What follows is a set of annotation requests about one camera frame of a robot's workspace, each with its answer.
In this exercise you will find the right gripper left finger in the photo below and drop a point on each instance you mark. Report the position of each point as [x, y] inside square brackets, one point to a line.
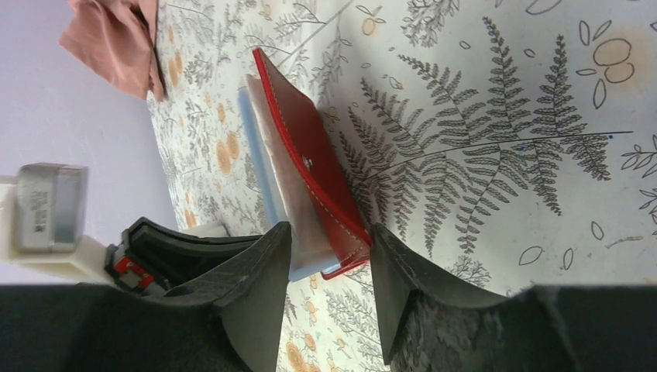
[228, 319]

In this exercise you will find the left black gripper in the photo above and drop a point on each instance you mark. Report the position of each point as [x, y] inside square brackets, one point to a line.
[152, 259]

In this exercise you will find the pink crumpled cloth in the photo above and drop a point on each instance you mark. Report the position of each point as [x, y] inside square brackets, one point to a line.
[117, 40]

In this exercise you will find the red card holder wallet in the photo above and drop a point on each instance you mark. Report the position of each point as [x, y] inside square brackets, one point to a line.
[300, 178]

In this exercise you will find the floral table mat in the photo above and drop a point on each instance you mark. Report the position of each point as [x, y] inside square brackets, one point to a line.
[510, 142]

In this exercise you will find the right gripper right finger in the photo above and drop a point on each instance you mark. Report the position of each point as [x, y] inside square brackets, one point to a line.
[431, 320]

